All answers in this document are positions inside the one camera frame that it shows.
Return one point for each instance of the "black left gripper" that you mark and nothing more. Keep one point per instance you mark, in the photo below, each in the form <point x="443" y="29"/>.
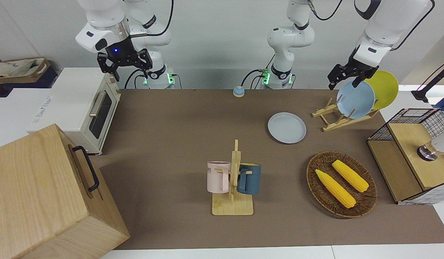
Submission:
<point x="362" y="66"/>

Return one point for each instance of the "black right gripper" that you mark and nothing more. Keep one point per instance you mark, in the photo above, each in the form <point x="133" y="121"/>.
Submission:
<point x="123" y="57"/>

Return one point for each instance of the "gray plate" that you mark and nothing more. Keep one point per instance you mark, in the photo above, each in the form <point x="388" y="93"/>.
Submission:
<point x="287" y="128"/>

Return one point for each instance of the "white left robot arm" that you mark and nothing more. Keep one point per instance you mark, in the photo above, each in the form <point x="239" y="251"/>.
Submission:
<point x="290" y="39"/>

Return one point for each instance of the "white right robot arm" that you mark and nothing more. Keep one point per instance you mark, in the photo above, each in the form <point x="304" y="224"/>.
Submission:
<point x="99" y="14"/>

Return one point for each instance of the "light blue plate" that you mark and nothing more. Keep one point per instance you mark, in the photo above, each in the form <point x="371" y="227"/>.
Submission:
<point x="356" y="102"/>

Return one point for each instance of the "wooden plate rack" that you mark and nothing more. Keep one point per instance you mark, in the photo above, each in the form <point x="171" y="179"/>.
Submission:
<point x="342" y="122"/>

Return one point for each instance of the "yellow plate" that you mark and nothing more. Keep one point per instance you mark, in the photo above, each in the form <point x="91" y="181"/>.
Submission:
<point x="385" y="88"/>

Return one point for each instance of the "brown table mat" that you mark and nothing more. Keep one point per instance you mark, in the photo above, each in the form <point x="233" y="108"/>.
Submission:
<point x="164" y="126"/>

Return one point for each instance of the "white toaster oven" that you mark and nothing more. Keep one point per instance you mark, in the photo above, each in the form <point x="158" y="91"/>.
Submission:
<point x="71" y="100"/>

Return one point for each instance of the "dark blue bin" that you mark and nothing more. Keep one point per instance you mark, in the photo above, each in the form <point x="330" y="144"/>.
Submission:
<point x="45" y="81"/>

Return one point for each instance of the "yellow corn cob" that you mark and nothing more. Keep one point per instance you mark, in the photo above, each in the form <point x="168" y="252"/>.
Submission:
<point x="335" y="188"/>
<point x="350" y="175"/>

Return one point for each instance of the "small blue round button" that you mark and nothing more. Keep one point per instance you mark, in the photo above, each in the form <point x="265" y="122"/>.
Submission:
<point x="238" y="92"/>

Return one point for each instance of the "white and silver cylinder object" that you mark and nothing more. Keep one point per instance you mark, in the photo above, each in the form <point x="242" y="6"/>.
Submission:
<point x="441" y="144"/>

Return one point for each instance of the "brown wicker basket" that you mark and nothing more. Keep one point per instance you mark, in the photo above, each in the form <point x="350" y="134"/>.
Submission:
<point x="322" y="194"/>

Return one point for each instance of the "beige paper bag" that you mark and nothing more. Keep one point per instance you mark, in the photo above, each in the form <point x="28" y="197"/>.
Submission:
<point x="17" y="68"/>

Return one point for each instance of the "white side table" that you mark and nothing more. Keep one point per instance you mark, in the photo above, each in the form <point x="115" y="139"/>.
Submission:
<point x="9" y="115"/>

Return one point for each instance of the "pink mug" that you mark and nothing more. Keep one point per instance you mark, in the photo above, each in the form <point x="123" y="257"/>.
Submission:
<point x="215" y="178"/>

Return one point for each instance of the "dark blue mug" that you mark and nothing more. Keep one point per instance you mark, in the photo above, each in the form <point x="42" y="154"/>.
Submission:
<point x="253" y="180"/>

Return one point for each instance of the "wooden mug holder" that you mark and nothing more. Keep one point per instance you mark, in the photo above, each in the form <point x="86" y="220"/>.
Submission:
<point x="232" y="207"/>

